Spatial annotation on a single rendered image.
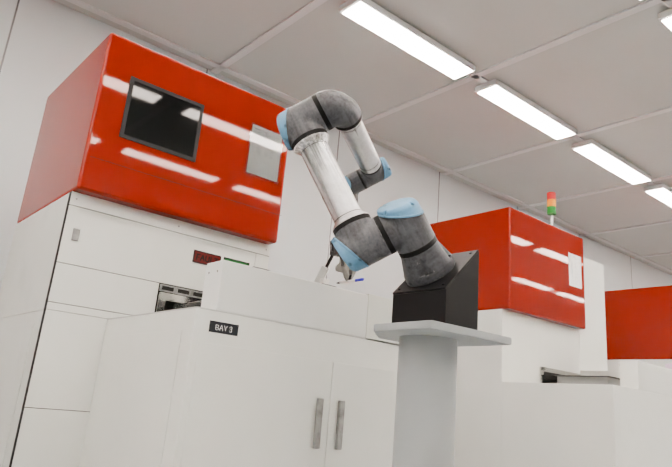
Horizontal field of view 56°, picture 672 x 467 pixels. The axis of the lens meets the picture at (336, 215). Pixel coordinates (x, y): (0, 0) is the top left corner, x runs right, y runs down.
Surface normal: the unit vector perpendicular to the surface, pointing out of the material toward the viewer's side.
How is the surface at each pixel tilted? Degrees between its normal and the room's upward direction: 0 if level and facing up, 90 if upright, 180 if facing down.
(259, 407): 90
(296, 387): 90
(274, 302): 90
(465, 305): 90
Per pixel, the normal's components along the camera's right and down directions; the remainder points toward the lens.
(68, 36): 0.65, -0.18
